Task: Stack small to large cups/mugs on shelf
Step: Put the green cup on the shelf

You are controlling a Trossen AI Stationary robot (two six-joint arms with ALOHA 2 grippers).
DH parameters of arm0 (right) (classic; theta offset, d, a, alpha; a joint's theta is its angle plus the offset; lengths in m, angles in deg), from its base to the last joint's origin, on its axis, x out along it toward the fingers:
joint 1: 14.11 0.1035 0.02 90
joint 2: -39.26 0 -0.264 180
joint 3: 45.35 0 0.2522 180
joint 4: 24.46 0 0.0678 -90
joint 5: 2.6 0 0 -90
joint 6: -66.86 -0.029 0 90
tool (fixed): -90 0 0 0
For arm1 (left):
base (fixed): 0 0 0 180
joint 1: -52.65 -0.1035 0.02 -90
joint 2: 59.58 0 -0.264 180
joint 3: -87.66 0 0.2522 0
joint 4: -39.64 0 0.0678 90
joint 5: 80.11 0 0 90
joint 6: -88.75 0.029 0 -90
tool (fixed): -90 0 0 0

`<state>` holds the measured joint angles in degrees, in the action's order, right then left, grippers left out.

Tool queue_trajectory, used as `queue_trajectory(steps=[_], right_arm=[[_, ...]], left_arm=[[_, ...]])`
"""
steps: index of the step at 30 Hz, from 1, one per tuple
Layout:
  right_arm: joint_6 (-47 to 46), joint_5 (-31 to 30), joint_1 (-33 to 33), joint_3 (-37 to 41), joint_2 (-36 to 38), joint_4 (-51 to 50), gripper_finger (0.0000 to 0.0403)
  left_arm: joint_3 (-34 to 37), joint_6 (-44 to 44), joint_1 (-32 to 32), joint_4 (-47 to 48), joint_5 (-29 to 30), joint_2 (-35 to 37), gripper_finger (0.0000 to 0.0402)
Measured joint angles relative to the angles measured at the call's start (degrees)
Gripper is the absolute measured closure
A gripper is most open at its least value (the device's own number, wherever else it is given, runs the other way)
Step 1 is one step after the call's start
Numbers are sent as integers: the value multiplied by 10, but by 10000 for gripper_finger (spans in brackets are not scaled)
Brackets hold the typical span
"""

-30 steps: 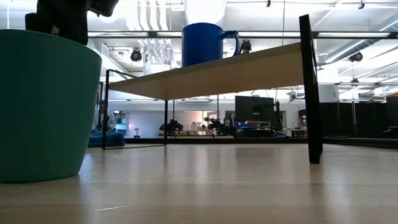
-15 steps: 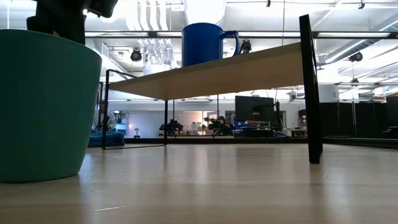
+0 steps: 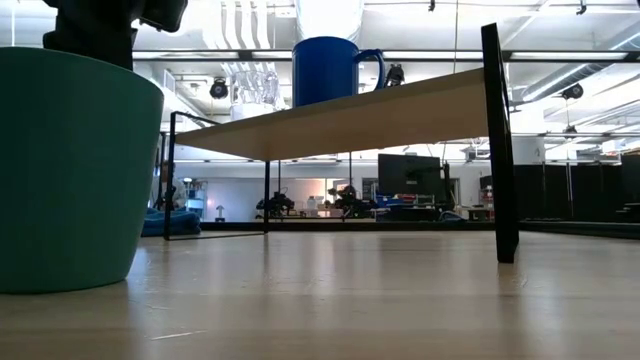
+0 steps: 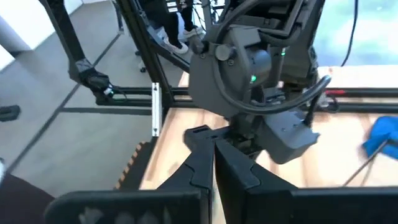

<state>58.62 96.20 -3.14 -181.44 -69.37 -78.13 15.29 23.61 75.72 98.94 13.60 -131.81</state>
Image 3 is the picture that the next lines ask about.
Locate green plastic cup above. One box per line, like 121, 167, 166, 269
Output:
0, 46, 166, 295

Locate person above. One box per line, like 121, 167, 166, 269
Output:
151, 160, 189, 212

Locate blue plastic mug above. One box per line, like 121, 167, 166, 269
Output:
291, 35, 387, 109

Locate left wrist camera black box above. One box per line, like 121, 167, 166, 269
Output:
138, 0, 190, 34

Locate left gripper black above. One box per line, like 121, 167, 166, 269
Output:
41, 0, 151, 72

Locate wooden shelf black metal legs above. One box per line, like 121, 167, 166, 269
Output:
163, 21, 521, 265

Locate clear plastic cup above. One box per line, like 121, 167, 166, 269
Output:
229, 69, 283, 109

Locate blue crumpled cloth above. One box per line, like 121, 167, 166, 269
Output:
141, 206, 203, 238

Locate black computer monitor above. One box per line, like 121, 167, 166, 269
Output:
376, 153, 445, 200

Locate black metal table frame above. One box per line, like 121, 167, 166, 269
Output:
199, 218, 640, 241

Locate black round ceiling fixture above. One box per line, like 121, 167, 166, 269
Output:
208, 77, 230, 101
560, 82, 585, 102
384, 63, 406, 88

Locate black room partition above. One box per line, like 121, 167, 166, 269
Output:
513, 153, 640, 224

